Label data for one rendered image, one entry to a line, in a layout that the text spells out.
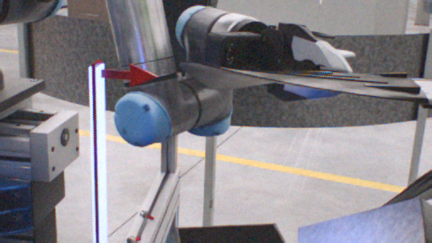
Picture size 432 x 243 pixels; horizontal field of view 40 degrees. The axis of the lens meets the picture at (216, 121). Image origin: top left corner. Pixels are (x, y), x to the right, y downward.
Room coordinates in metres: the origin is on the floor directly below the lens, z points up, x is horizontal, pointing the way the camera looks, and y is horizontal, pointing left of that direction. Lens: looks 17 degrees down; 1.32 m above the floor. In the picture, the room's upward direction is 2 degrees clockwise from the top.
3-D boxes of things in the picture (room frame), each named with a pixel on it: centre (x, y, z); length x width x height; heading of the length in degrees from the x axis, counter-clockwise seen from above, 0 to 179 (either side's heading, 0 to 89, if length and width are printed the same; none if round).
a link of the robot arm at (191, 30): (0.90, 0.01, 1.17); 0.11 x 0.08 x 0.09; 32
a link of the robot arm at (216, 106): (0.88, 0.02, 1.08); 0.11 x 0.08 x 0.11; 147
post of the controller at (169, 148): (1.12, 0.09, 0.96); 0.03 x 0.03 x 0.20; 85
